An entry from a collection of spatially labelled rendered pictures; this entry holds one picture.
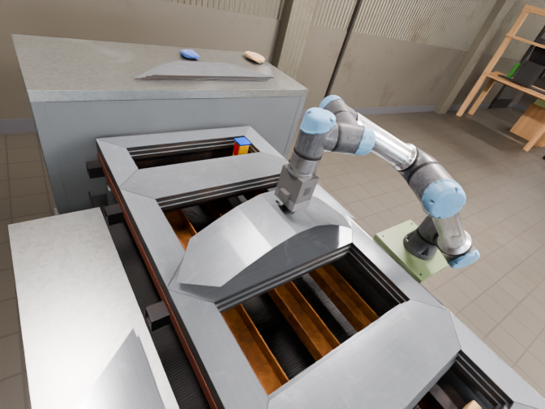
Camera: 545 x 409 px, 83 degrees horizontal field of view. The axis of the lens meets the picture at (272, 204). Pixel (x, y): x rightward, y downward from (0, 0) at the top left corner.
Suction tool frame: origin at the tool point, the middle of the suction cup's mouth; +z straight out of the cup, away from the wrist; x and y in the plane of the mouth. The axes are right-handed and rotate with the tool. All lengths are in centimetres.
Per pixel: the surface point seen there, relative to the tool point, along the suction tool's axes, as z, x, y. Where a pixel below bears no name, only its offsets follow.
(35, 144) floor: 101, -47, -227
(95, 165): 24, -35, -73
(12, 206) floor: 101, -70, -155
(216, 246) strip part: 6.5, -21.9, -2.0
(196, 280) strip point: 11.1, -29.7, 2.8
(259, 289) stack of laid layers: 18.3, -12.2, 9.6
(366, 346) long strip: 15.7, 1.7, 39.2
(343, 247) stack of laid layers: 16.6, 24.4, 10.4
